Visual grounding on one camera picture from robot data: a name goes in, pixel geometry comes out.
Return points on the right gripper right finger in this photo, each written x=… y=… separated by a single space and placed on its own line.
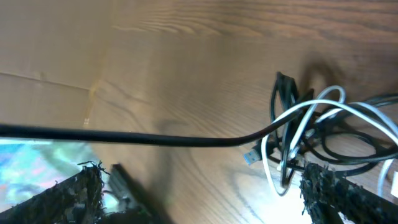
x=327 y=196

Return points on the cardboard box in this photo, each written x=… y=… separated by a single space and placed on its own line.
x=51 y=57

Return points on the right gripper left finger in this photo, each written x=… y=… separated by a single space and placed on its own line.
x=77 y=199

